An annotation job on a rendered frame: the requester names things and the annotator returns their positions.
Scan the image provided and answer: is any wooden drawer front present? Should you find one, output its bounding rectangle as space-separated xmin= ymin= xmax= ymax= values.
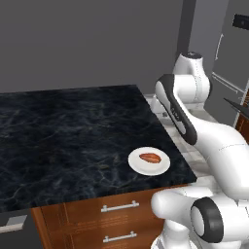
xmin=62 ymin=189 xmax=165 ymax=228
xmin=67 ymin=219 xmax=167 ymax=249

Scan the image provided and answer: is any silver drawer handle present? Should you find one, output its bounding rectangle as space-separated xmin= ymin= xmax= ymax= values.
xmin=100 ymin=199 xmax=141 ymax=214
xmin=102 ymin=231 xmax=138 ymax=244

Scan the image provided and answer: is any wooden cupboard with dark top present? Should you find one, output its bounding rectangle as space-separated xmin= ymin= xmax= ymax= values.
xmin=223 ymin=88 xmax=249 ymax=144

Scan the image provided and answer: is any wooden island cabinet frame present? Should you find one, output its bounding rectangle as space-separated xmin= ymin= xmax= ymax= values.
xmin=30 ymin=183 xmax=197 ymax=249

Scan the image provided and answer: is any silver dishwasher handle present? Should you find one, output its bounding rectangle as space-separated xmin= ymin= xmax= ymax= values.
xmin=0 ymin=214 xmax=29 ymax=234

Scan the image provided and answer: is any dark grey dishwasher door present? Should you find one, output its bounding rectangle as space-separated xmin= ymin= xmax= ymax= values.
xmin=0 ymin=208 xmax=45 ymax=249

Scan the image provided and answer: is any white round plate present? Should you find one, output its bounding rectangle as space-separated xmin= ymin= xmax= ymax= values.
xmin=127 ymin=146 xmax=171 ymax=177

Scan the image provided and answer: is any grey fridge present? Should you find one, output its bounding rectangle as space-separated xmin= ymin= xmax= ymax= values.
xmin=203 ymin=0 xmax=249 ymax=128

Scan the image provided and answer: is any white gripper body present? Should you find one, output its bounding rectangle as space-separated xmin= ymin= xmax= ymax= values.
xmin=149 ymin=95 xmax=171 ymax=119

